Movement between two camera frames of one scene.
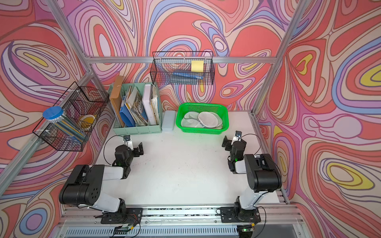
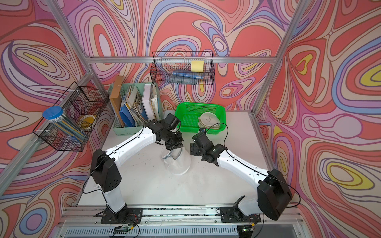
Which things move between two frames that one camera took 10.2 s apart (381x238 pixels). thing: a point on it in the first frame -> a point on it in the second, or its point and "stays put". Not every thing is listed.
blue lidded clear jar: x=55 y=115 stays put
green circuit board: x=121 y=229 stays put
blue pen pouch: x=188 y=75 stays put
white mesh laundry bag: x=191 y=119 -> x=177 y=160
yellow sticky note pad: x=197 y=66 stays put
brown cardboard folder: x=115 y=98 stays put
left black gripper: x=140 y=150 -> x=179 y=143
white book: x=147 y=100 stays put
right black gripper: x=227 y=143 -> x=194 y=149
